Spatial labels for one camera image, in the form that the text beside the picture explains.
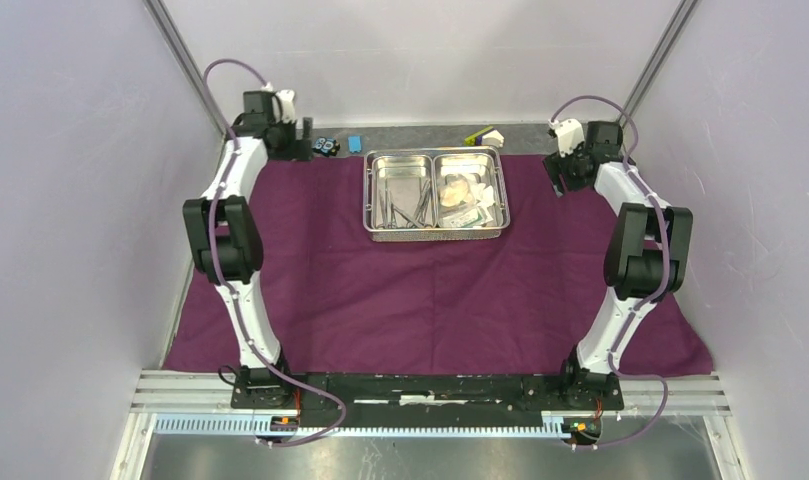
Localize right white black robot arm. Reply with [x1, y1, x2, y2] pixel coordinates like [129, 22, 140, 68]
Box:
[544, 119, 693, 410]

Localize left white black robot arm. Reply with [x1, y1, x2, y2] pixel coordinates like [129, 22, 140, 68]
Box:
[182, 85, 312, 409]

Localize steel surgical instruments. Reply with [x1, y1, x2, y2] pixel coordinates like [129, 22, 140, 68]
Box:
[370, 176, 436, 229]

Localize steel surgical tray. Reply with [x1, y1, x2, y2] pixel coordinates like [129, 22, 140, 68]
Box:
[362, 146, 511, 243]

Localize black blue toy car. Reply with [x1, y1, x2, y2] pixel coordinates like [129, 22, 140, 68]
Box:
[312, 137, 341, 158]

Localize blue block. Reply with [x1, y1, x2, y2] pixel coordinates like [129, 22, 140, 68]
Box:
[347, 135, 362, 153]

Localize green white toy block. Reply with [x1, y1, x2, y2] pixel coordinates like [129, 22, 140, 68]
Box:
[463, 126, 505, 149]

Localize packaged gauze and sutures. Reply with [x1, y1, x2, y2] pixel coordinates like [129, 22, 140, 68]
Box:
[438, 174, 497, 229]

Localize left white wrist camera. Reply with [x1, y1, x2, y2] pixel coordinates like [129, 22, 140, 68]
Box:
[273, 89, 297, 124]

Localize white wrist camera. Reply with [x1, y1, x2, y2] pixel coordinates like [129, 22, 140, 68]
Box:
[273, 89, 297, 124]
[549, 118, 585, 157]

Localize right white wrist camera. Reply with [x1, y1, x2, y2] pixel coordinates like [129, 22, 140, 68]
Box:
[549, 118, 585, 157]

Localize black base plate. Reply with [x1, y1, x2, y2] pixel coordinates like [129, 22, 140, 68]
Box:
[218, 367, 625, 412]

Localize blue toothed cable rail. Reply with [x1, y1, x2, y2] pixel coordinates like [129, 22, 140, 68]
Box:
[153, 413, 569, 440]

